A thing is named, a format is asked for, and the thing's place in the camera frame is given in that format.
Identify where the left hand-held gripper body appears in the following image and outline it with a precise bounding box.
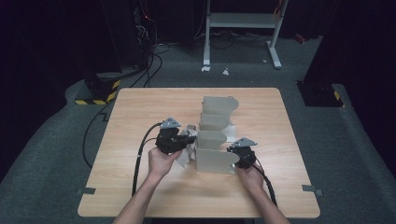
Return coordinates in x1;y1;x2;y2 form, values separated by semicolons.
154;117;185;155

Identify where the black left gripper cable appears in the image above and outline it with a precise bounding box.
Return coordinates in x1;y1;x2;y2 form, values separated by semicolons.
131;121;163;197

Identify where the beige cloth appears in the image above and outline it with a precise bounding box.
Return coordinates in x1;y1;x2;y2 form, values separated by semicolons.
176;124;199;169

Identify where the person's left hand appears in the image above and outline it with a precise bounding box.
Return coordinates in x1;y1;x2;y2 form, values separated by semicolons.
147;147;183;182

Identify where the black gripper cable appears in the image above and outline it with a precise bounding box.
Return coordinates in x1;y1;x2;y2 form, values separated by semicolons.
253;157;278;207
131;121;163;197

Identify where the person's right hand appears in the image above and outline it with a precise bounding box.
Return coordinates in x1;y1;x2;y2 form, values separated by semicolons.
234;163;265;192

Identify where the white metal stand frame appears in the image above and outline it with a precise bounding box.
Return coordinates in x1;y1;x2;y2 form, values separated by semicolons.
203;0;289;70

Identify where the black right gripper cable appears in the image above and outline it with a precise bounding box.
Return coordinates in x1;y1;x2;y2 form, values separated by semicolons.
253;157;278;207

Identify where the looped black floor cable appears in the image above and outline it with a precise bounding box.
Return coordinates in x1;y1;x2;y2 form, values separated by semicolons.
129;52;163;89

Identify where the dark equipment rack with wires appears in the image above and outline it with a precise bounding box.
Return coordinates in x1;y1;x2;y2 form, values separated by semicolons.
134;0;157;69

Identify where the expandable metal bookend rack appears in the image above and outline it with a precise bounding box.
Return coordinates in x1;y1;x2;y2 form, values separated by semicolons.
195;95;241;175

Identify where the black yellow striped base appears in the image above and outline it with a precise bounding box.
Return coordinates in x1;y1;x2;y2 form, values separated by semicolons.
296;80;346;108
74;72;121;106

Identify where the thin black floor cable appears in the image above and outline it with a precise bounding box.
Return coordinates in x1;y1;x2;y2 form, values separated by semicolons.
82;101;115;169

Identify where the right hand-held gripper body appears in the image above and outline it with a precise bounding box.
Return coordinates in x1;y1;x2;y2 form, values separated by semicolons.
232;137;259;170

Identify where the tangle of floor cables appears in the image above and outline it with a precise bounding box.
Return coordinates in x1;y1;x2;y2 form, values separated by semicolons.
192;29;272;50

